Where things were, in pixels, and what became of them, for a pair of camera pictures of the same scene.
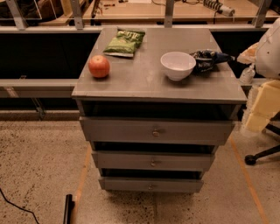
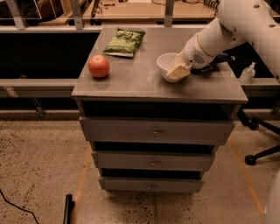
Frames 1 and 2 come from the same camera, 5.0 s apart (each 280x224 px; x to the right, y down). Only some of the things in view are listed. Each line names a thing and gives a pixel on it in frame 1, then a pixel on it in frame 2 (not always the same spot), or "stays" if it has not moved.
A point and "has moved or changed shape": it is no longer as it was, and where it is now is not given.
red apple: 99,66 stays
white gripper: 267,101 to 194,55
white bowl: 178,66 has moved or changed shape
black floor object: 69,206 stays
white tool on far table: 218,6 stays
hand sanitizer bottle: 248,74 stays
